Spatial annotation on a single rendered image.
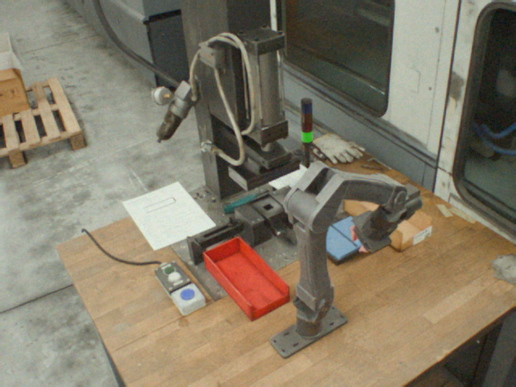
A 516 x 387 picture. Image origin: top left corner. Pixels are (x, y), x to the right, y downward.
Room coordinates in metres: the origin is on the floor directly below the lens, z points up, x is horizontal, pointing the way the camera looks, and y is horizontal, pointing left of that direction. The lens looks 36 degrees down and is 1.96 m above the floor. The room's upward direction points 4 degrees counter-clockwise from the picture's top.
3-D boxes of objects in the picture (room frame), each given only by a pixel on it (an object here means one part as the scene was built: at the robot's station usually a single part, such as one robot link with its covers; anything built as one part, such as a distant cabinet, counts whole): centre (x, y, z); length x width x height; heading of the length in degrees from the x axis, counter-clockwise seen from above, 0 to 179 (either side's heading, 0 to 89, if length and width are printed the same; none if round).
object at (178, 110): (1.48, 0.21, 1.25); 0.19 x 0.07 x 0.19; 120
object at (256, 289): (1.06, 0.05, 0.93); 0.25 x 0.12 x 0.06; 30
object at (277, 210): (1.30, -0.04, 0.98); 0.20 x 0.10 x 0.01; 120
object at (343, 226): (1.20, -0.29, 0.93); 0.15 x 0.07 x 0.03; 30
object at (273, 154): (1.35, 0.01, 1.22); 0.26 x 0.18 x 0.30; 30
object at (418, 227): (1.27, -0.39, 0.93); 0.25 x 0.13 x 0.08; 30
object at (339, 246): (1.17, -0.21, 0.93); 0.15 x 0.07 x 0.03; 30
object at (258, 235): (1.30, -0.04, 0.94); 0.20 x 0.10 x 0.07; 120
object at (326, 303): (0.88, -0.11, 1.00); 0.09 x 0.06 x 0.06; 33
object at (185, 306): (1.00, 0.21, 0.90); 0.07 x 0.07 x 0.06; 30
